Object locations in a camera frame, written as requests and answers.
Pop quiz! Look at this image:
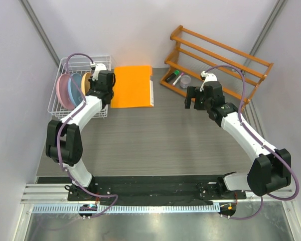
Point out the pink plate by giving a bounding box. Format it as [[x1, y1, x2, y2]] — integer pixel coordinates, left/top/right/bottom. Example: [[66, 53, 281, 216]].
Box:
[[56, 73, 75, 110]]

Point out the green highlighter marker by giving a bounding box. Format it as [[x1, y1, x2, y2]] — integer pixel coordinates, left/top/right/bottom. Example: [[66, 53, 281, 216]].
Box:
[[165, 70, 180, 82]]

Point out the blue plate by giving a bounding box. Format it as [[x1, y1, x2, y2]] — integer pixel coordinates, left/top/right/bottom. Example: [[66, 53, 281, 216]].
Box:
[[68, 73, 83, 107]]

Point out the pink white marker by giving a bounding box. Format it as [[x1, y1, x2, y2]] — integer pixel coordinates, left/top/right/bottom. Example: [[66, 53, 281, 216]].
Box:
[[172, 72, 184, 86]]

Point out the clear plastic cup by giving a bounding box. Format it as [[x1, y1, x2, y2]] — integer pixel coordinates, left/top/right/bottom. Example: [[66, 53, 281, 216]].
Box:
[[180, 75, 192, 89]]

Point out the white wire dish rack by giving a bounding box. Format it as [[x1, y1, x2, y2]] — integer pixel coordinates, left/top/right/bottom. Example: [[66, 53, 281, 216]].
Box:
[[47, 55, 112, 119]]

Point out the orange folder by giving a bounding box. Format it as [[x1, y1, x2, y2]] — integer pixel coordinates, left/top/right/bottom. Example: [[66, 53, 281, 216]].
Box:
[[110, 65, 154, 108]]

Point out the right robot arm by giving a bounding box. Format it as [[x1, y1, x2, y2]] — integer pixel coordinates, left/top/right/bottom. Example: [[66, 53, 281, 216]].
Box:
[[185, 81, 291, 198]]

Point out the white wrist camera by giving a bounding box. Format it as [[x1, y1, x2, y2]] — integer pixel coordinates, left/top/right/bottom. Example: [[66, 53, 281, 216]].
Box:
[[90, 62, 107, 81], [200, 71, 217, 92]]

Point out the wooden shelf rack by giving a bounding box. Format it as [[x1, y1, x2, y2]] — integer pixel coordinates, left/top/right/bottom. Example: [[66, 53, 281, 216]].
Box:
[[160, 25, 273, 105]]

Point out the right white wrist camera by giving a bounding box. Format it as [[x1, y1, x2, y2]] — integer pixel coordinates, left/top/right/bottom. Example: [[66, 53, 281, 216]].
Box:
[[200, 71, 217, 92]]

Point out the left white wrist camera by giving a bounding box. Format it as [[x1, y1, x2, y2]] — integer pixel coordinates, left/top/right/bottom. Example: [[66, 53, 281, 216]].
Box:
[[90, 62, 107, 81]]

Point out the yellow plate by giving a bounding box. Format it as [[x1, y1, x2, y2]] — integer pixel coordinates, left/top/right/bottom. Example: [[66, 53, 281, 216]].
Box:
[[81, 72, 91, 95]]

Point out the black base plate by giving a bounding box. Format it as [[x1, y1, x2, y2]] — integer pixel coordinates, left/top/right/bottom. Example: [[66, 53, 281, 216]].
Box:
[[38, 175, 246, 206]]

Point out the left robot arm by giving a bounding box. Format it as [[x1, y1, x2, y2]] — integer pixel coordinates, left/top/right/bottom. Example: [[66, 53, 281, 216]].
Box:
[[46, 70, 116, 200]]

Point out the slotted cable duct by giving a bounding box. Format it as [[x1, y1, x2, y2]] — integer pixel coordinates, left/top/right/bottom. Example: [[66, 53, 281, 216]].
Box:
[[32, 203, 220, 214]]

